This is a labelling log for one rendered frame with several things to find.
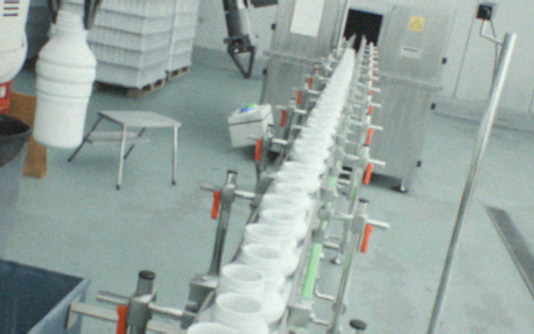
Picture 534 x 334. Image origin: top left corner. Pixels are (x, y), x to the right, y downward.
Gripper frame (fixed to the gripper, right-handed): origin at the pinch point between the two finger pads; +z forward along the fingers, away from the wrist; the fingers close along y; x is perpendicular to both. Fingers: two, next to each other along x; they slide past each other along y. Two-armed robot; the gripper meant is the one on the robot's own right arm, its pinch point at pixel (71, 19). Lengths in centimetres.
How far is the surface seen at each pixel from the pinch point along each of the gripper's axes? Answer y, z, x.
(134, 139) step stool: -97, 112, 391
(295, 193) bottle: 30.6, 15.1, -3.8
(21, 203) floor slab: -125, 131, 282
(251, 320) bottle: 30, 15, -39
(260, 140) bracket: 19, 25, 66
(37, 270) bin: -4.0, 36.4, 6.5
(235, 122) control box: 12, 23, 71
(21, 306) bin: -5.8, 42.5, 6.5
